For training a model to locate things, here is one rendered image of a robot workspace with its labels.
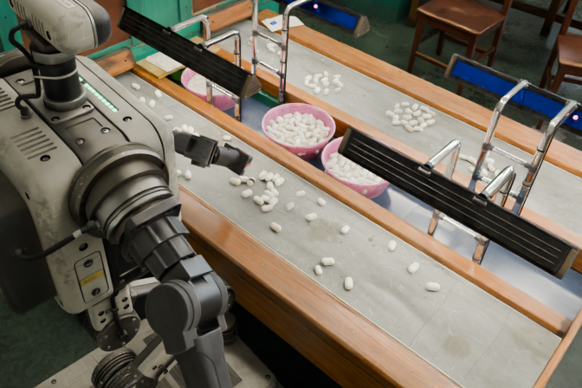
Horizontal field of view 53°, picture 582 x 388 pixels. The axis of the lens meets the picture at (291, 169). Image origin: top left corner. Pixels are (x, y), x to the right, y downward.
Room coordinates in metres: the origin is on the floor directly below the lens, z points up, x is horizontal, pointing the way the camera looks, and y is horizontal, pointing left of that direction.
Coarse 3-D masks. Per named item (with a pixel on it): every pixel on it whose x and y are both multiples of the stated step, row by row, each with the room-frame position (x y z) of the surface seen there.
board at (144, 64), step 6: (198, 42) 2.25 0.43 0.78; (210, 48) 2.21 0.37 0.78; (216, 48) 2.21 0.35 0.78; (144, 60) 2.08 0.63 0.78; (138, 66) 2.04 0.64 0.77; (144, 66) 2.03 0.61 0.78; (150, 66) 2.04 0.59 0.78; (156, 66) 2.04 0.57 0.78; (180, 66) 2.05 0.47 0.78; (150, 72) 2.00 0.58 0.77; (156, 72) 1.99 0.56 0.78; (162, 72) 2.00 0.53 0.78; (168, 72) 2.00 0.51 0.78
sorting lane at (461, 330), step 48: (144, 96) 1.87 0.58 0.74; (240, 144) 1.62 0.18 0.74; (192, 192) 1.36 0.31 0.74; (240, 192) 1.37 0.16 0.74; (288, 192) 1.39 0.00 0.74; (288, 240) 1.18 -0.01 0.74; (336, 240) 1.20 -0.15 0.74; (384, 240) 1.21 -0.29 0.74; (336, 288) 1.02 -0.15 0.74; (384, 288) 1.03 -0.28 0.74; (480, 288) 1.05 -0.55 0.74; (432, 336) 0.89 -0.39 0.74; (480, 336) 0.90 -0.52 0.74; (528, 336) 0.91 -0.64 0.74; (480, 384) 0.76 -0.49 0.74; (528, 384) 0.77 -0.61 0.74
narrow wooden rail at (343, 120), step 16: (272, 80) 2.02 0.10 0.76; (288, 96) 1.93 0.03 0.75; (304, 96) 1.91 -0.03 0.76; (336, 112) 1.82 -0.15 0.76; (336, 128) 1.78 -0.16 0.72; (368, 128) 1.73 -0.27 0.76; (400, 144) 1.65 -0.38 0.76; (416, 160) 1.57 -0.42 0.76; (464, 176) 1.50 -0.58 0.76; (544, 224) 1.30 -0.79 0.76; (576, 240) 1.24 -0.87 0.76
